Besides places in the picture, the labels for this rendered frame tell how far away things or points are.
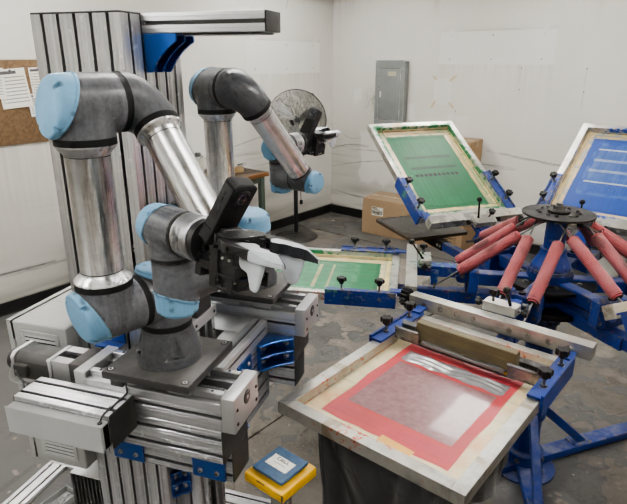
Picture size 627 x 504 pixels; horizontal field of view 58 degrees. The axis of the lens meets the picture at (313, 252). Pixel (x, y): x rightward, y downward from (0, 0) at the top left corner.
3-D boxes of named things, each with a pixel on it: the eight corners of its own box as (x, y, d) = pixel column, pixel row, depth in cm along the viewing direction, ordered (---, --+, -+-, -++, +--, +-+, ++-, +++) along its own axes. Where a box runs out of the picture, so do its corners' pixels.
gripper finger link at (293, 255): (324, 289, 80) (270, 276, 84) (329, 249, 78) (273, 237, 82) (314, 294, 77) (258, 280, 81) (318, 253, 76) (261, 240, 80)
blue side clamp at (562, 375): (541, 417, 163) (544, 397, 161) (524, 411, 166) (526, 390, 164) (572, 375, 185) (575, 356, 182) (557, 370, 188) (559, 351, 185)
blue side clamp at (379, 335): (380, 356, 197) (381, 338, 194) (368, 351, 200) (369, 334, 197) (423, 326, 218) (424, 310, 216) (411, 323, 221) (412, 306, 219)
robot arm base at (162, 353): (123, 365, 129) (118, 326, 126) (159, 336, 143) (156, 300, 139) (181, 376, 125) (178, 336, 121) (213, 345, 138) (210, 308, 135)
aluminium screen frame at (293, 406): (463, 509, 128) (465, 496, 127) (277, 412, 164) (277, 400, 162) (570, 370, 185) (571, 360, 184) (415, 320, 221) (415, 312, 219)
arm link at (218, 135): (225, 251, 175) (212, 67, 157) (197, 240, 185) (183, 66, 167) (254, 242, 183) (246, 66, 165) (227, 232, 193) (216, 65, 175)
